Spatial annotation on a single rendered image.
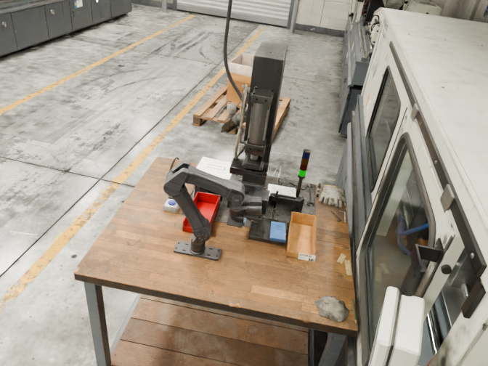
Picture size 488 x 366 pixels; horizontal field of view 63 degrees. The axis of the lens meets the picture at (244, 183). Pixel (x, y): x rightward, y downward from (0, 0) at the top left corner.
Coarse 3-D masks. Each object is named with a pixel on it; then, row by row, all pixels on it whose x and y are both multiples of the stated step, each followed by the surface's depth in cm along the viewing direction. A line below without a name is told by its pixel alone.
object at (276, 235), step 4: (272, 224) 191; (276, 224) 191; (280, 224) 191; (284, 224) 192; (272, 228) 188; (280, 228) 189; (284, 228) 189; (272, 232) 186; (276, 232) 186; (280, 232) 186; (284, 232) 186; (272, 236) 183; (276, 236) 184; (280, 236) 184; (284, 236) 184; (272, 240) 181; (276, 240) 181; (280, 240) 180; (284, 240) 179
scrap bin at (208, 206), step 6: (198, 192) 201; (204, 192) 200; (198, 198) 203; (204, 198) 202; (210, 198) 201; (216, 198) 201; (198, 204) 201; (204, 204) 201; (210, 204) 202; (216, 204) 193; (204, 210) 197; (210, 210) 198; (216, 210) 197; (204, 216) 193; (210, 216) 194; (186, 222) 186; (210, 222) 182; (186, 228) 182
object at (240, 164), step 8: (232, 160) 194; (240, 160) 195; (248, 160) 188; (256, 160) 188; (232, 168) 189; (240, 168) 189; (248, 168) 189; (256, 168) 186; (264, 168) 191; (256, 176) 190; (264, 176) 189
